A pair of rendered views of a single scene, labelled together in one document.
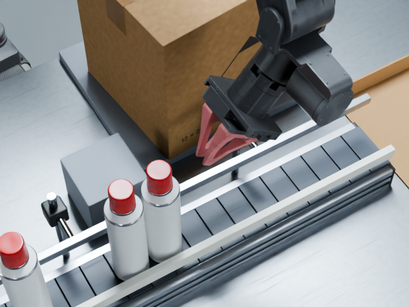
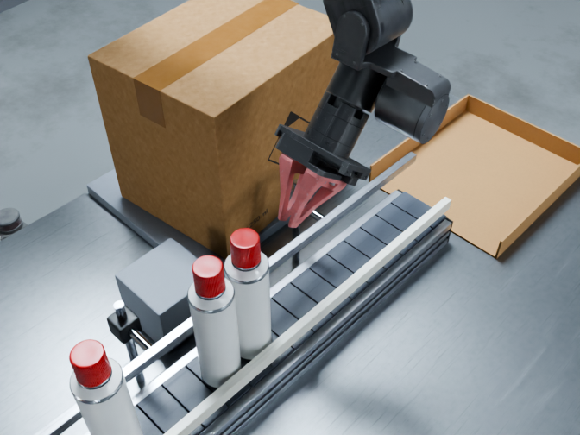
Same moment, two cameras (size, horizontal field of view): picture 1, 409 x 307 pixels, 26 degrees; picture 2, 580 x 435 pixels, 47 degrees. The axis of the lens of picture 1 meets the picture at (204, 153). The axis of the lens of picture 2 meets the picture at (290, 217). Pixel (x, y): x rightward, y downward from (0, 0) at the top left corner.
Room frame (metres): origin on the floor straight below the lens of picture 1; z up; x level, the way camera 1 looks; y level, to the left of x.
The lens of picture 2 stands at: (0.14, 0.14, 1.61)
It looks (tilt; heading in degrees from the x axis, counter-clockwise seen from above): 45 degrees down; 345
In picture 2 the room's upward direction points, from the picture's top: straight up
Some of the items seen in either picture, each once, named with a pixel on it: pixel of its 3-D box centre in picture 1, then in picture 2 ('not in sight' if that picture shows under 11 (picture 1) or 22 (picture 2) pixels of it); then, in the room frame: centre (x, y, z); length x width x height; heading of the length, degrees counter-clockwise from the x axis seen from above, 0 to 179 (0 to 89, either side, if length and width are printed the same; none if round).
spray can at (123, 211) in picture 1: (126, 231); (215, 324); (0.61, 0.10, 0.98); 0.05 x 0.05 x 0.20
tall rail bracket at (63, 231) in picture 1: (66, 237); (141, 354); (0.64, 0.20, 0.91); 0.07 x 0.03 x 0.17; 31
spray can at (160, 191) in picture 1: (162, 212); (249, 296); (0.64, 0.06, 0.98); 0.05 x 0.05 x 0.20
